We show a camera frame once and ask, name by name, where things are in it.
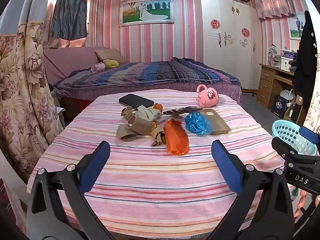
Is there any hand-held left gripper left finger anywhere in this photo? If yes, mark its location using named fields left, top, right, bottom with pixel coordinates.
left=26, top=141, right=115, bottom=240

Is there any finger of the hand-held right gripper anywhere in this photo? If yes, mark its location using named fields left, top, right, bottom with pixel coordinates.
left=271, top=136, right=304, bottom=164
left=299, top=126, right=320, bottom=147

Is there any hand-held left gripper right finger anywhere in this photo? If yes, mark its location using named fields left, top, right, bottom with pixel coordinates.
left=207, top=140, right=300, bottom=240

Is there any teal plastic basket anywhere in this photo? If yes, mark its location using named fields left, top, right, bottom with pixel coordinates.
left=271, top=119, right=317, bottom=155

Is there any beige paper strip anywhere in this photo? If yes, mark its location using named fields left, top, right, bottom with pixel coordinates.
left=116, top=124, right=138, bottom=142

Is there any blue plastic bag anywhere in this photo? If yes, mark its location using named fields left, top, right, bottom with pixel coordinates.
left=185, top=112, right=213, bottom=137

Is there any orange plastic bag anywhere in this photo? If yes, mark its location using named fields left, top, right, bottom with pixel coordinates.
left=164, top=119, right=189, bottom=155

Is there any cardboard tube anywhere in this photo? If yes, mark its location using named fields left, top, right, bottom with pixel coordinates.
left=127, top=115, right=158, bottom=135

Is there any brown paper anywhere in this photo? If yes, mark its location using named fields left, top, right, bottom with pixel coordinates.
left=121, top=106, right=137, bottom=120
left=150, top=126, right=166, bottom=147

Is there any dark snack wrapper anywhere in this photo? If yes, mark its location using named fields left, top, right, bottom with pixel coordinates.
left=162, top=106, right=203, bottom=115

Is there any grey paper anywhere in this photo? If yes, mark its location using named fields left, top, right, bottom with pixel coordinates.
left=136, top=104, right=160, bottom=123

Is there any person's right hand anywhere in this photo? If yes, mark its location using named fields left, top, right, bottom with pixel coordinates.
left=293, top=189, right=320, bottom=219

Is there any cardboard box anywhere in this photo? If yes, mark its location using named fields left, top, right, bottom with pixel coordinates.
left=287, top=95, right=304, bottom=123

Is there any pink floral curtain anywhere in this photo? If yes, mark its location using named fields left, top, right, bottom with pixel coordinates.
left=304, top=52, right=320, bottom=128

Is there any black gift box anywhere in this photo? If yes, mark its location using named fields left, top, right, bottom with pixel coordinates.
left=271, top=95, right=290, bottom=119

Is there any beige phone case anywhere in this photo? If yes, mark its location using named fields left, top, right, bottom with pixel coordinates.
left=199, top=108, right=230, bottom=135

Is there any white round appliance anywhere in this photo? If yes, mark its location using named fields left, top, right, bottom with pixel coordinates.
left=279, top=89, right=295, bottom=100

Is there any pink striped cloth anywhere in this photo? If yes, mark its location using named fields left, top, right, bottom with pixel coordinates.
left=26, top=89, right=288, bottom=230

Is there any wooden desk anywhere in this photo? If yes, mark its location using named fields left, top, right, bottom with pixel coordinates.
left=257, top=64, right=295, bottom=109

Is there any black coat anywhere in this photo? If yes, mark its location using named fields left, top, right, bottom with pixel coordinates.
left=292, top=10, right=318, bottom=98

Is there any pink mug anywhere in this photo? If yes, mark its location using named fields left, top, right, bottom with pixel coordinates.
left=196, top=84, right=219, bottom=107

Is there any white box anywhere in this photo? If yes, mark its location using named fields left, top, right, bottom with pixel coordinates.
left=274, top=55, right=293, bottom=70

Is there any black smartphone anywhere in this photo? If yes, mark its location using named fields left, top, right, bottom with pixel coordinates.
left=118, top=94, right=155, bottom=110

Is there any desk lamp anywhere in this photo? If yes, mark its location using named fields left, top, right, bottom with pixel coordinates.
left=266, top=44, right=278, bottom=67

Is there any pink plush toy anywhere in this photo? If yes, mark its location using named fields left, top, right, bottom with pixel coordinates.
left=90, top=62, right=106, bottom=73

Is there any beige floral curtain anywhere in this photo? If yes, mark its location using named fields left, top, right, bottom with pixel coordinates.
left=0, top=21, right=65, bottom=183

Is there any white wardrobe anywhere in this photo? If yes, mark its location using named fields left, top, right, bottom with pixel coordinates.
left=199, top=0, right=263, bottom=90

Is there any bed with purple dotted sheet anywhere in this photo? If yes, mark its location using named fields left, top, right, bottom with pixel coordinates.
left=44, top=46, right=243, bottom=120

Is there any small framed photo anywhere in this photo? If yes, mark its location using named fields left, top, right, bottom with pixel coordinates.
left=289, top=12, right=307, bottom=40

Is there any beige pillow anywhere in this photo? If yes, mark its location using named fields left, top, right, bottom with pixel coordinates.
left=94, top=48, right=125, bottom=64

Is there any blue plaid blanket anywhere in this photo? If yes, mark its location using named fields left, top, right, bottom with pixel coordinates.
left=54, top=57, right=242, bottom=90

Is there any pink curtain valance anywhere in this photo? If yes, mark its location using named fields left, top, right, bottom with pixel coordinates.
left=254, top=0, right=297, bottom=20

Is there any dark grey window curtain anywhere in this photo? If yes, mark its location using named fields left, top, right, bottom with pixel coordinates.
left=51, top=0, right=88, bottom=41

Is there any framed wedding picture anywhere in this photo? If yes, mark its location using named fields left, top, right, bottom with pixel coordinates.
left=119, top=0, right=175, bottom=27

